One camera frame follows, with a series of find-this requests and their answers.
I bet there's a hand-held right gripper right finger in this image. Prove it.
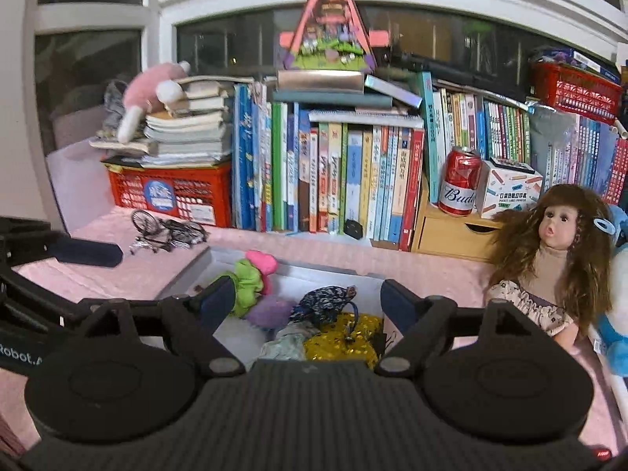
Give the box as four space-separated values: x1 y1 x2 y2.
374 279 546 378

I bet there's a pink triangular toy house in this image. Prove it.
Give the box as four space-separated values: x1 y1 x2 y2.
275 0 388 70

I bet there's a white cardboard box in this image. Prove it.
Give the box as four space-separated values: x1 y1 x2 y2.
157 246 393 369

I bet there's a white label printer carton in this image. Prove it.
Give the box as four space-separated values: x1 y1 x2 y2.
475 156 544 221

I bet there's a small wooden drawer box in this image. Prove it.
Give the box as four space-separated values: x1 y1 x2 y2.
411 189 506 262

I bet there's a red drink can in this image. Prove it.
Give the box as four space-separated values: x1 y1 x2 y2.
438 146 484 217

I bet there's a pile of flat-lying books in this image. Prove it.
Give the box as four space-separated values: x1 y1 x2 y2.
271 69 424 124

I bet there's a green checked scrunchie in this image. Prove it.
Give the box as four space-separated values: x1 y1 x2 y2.
257 321 319 361

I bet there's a row of tall picture books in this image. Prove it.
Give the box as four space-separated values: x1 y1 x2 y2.
233 83 425 252

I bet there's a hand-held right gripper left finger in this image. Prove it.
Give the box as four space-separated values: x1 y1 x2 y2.
66 276 247 378

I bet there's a pink scrunchie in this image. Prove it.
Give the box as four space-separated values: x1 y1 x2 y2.
245 250 279 296

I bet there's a blue and white plush toy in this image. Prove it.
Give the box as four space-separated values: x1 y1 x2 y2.
586 203 628 378

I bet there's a brown-haired baby doll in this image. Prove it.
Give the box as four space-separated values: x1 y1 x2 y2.
483 184 614 354

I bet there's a dark floral scrunchie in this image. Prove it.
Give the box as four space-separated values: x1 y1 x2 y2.
289 285 359 327

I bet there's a purple scrunchie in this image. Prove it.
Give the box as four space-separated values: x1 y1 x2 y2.
248 297 295 329

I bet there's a row of slim paperback books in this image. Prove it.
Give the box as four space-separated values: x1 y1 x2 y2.
417 71 533 207

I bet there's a grey patterned cloth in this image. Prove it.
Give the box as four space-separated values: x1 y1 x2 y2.
95 81 131 139

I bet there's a miniature black bicycle model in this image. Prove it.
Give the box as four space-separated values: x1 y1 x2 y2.
130 209 209 255

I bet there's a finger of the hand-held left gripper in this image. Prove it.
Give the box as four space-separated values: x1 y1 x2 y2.
0 262 86 327
0 216 124 270

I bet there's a pink and white plush toy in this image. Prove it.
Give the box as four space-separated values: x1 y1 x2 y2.
117 61 192 143

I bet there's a yellow sequined bow hair clip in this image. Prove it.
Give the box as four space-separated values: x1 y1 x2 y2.
303 311 384 366

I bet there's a white window frame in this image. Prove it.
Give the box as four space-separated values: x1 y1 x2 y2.
34 0 628 90

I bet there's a stack of worn grey books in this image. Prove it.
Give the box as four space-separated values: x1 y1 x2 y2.
91 76 234 168

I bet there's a red plastic basket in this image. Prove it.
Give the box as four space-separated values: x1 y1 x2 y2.
532 61 623 126

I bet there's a row of thin blue books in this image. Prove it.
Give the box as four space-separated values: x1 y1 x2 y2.
530 108 628 207

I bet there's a red plastic crate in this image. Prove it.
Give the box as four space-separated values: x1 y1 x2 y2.
103 159 234 229

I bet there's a lime green scrunchie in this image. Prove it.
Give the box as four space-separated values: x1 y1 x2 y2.
230 257 270 319

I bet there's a pink cloth cover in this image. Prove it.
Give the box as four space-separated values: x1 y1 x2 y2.
0 203 628 458

